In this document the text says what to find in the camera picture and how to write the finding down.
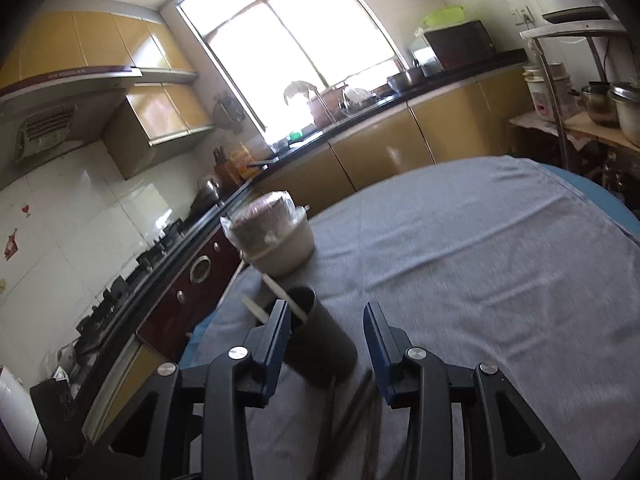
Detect kitchen window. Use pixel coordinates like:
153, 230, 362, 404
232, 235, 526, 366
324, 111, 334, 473
175, 0, 416, 133

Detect metal rack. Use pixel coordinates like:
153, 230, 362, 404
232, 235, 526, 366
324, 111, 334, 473
520, 19, 628, 171

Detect sink faucet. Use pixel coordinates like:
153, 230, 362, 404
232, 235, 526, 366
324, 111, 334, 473
310, 85, 336, 126

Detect dark microwave oven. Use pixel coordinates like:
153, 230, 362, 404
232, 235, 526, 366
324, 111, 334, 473
422, 20, 498, 71

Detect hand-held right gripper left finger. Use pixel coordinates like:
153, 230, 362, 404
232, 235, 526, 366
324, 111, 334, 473
82, 299, 293, 480

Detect black gas stove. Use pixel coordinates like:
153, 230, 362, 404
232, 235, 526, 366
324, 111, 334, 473
75, 217, 186, 356

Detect steel pot on counter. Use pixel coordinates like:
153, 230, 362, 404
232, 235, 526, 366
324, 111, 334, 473
192, 177, 223, 211

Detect range hood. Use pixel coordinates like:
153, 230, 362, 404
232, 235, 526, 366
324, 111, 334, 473
0, 66, 143, 163

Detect long yellow wall cabinet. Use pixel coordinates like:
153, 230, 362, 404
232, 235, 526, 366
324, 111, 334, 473
0, 10, 198, 91

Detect dark flat pan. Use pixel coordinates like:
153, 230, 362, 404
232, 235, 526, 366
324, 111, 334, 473
542, 6, 608, 25

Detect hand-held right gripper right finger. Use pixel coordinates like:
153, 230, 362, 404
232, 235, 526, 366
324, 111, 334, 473
362, 302, 581, 480

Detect white lidded pot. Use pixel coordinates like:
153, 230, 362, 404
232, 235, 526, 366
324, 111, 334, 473
240, 205, 316, 277

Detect wooden shelf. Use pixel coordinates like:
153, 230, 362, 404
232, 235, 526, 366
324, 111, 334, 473
509, 110, 640, 161

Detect white rice cooker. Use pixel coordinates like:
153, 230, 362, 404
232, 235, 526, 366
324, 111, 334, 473
522, 60, 578, 123

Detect knife block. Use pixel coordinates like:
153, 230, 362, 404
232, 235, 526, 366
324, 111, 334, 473
212, 147, 231, 186

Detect blue table cover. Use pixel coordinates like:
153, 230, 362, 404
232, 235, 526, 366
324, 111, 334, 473
179, 161, 640, 368

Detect hanging utensil rack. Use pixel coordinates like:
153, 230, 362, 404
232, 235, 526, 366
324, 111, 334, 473
212, 94, 246, 133

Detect yellow base cabinets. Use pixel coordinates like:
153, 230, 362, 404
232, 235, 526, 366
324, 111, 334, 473
255, 67, 533, 206

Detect black cylindrical utensil holder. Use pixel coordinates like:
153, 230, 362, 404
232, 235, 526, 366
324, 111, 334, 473
272, 285, 358, 390

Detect brown basin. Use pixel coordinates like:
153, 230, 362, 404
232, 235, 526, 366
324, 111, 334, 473
307, 87, 351, 123

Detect green plastic basin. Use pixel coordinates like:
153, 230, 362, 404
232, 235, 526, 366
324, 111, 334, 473
422, 5, 466, 30

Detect small yellow wall cabinet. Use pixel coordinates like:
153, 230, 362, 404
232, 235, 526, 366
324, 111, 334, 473
102, 82, 216, 181

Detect dark red built-in appliance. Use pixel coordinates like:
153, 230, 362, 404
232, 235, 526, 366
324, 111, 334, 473
136, 232, 243, 361

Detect grey tablecloth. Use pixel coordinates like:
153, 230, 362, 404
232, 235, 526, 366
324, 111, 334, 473
190, 156, 640, 480

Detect plastic-wrapped bowl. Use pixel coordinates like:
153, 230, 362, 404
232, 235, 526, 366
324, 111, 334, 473
220, 191, 297, 256

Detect cloth on faucet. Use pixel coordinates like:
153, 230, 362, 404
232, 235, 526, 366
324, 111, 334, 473
283, 80, 316, 106

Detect metal bowl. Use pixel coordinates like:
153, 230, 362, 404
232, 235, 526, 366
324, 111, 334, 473
387, 70, 426, 95

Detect yellow bottle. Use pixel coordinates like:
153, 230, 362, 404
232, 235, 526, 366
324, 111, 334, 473
230, 145, 261, 181

